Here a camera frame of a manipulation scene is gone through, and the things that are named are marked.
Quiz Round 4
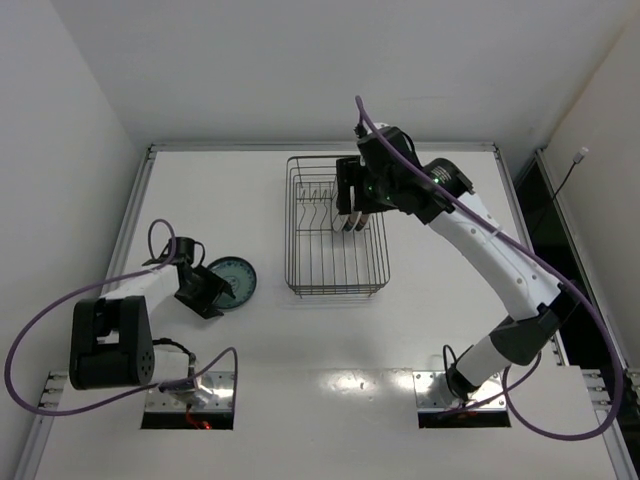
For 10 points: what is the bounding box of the green red rimmed plate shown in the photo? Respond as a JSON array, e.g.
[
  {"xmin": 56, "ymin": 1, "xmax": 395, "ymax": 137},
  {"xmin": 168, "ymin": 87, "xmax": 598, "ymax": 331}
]
[
  {"xmin": 355, "ymin": 213, "xmax": 370, "ymax": 232},
  {"xmin": 343, "ymin": 212, "xmax": 361, "ymax": 232}
]

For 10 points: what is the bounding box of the blue floral green plate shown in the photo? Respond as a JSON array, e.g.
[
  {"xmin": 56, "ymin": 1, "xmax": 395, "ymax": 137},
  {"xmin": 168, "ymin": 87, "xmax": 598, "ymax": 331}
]
[{"xmin": 207, "ymin": 256, "xmax": 257, "ymax": 311}]

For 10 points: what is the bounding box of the white plate green line rim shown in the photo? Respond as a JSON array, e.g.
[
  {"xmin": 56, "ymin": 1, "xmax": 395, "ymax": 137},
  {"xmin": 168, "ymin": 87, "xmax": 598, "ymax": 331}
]
[{"xmin": 331, "ymin": 214, "xmax": 352, "ymax": 233}]

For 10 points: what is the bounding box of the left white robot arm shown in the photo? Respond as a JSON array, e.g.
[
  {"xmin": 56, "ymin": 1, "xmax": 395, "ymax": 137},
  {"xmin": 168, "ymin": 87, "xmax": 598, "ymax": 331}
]
[{"xmin": 69, "ymin": 237, "xmax": 236, "ymax": 396}]

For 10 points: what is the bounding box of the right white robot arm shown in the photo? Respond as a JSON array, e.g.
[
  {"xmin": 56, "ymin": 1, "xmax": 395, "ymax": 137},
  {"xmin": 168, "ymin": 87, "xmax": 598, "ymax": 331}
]
[{"xmin": 336, "ymin": 125, "xmax": 578, "ymax": 402}]

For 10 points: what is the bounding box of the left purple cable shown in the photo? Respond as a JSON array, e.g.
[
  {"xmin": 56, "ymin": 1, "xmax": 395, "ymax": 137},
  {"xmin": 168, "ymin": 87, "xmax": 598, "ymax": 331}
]
[{"xmin": 3, "ymin": 218, "xmax": 239, "ymax": 417}]

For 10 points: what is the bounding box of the purple cable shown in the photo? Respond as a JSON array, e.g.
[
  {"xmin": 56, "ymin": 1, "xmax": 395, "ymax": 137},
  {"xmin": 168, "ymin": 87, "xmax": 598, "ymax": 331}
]
[
  {"xmin": 353, "ymin": 94, "xmax": 626, "ymax": 441},
  {"xmin": 3, "ymin": 218, "xmax": 239, "ymax": 417}
]

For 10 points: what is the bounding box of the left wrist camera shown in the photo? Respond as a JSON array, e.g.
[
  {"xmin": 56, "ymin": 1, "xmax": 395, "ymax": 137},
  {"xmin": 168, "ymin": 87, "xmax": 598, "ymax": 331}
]
[{"xmin": 158, "ymin": 237, "xmax": 206, "ymax": 267}]

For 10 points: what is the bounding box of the grey wire dish rack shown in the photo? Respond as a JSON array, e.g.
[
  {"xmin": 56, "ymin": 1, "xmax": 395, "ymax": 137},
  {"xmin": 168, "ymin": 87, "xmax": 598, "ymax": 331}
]
[{"xmin": 285, "ymin": 155, "xmax": 391, "ymax": 297}]

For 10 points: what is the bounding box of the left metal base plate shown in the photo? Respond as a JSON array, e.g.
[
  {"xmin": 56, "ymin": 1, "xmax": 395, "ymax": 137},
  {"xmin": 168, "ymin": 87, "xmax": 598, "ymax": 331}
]
[{"xmin": 144, "ymin": 371, "xmax": 235, "ymax": 414}]

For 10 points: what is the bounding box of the metal base plate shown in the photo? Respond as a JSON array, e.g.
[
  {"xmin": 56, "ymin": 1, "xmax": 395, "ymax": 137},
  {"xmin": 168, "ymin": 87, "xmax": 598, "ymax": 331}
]
[
  {"xmin": 413, "ymin": 370, "xmax": 506, "ymax": 413},
  {"xmin": 144, "ymin": 371, "xmax": 235, "ymax": 414}
]

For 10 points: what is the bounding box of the black wall cable white plug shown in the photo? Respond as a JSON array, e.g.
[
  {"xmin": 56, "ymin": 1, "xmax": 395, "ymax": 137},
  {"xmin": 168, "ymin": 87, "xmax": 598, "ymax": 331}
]
[{"xmin": 551, "ymin": 147, "xmax": 589, "ymax": 202}]

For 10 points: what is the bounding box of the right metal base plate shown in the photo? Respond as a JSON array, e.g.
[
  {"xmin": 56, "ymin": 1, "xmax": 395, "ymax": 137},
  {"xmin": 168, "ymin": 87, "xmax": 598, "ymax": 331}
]
[{"xmin": 413, "ymin": 370, "xmax": 506, "ymax": 413}]

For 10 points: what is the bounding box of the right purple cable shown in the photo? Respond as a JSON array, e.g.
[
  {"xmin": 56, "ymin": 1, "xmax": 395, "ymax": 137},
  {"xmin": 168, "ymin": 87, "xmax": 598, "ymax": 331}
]
[{"xmin": 353, "ymin": 94, "xmax": 626, "ymax": 441}]

